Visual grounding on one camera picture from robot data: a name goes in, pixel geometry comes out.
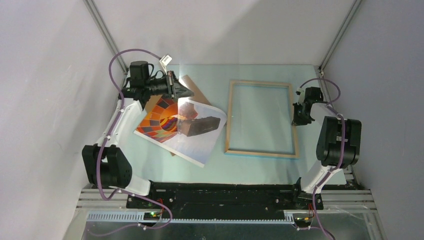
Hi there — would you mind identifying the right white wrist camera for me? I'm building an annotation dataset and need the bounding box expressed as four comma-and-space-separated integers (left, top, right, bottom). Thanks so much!
295, 87, 305, 105

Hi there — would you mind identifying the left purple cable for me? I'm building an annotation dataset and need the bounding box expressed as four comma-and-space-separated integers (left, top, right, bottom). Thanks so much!
86, 48, 173, 237

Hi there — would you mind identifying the left aluminium corner post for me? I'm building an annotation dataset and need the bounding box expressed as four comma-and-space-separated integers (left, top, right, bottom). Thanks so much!
82, 0, 129, 72

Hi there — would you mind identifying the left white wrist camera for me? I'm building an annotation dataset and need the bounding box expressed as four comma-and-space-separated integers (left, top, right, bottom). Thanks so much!
159, 54, 173, 67

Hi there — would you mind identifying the colourful printed photo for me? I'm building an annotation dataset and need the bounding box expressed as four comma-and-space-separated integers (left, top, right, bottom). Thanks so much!
134, 96, 227, 167

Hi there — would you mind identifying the brown cardboard backing board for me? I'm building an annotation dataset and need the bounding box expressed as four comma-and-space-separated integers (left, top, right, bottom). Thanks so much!
166, 75, 220, 158

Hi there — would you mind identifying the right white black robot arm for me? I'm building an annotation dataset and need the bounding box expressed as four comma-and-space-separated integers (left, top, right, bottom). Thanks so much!
290, 87, 362, 209

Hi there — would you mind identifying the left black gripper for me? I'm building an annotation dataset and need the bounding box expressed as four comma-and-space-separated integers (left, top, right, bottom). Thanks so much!
144, 71, 194, 100

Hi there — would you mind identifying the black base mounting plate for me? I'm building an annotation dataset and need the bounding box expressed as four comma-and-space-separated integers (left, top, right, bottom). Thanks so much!
126, 182, 324, 221

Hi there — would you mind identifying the right aluminium corner post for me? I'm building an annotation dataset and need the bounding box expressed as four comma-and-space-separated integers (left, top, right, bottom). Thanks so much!
318, 0, 364, 72

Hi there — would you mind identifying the aluminium corner post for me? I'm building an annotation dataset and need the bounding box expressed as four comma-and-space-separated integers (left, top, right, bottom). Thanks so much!
318, 0, 364, 72
82, 0, 129, 72

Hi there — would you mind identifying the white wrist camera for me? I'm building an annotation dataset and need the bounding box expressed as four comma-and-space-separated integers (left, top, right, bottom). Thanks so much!
295, 87, 305, 105
159, 54, 173, 67

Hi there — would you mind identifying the aluminium rail front frame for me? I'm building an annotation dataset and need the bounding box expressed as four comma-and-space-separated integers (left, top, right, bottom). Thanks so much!
64, 185, 385, 240

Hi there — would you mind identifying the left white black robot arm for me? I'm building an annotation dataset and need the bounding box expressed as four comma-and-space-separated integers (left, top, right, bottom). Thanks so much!
82, 60, 195, 208

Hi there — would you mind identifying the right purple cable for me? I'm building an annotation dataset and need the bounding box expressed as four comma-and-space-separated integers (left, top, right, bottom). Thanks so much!
299, 78, 347, 240

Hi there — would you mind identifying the purple cable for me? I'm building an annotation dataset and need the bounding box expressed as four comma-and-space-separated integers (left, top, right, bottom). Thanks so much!
299, 78, 347, 240
86, 48, 173, 237

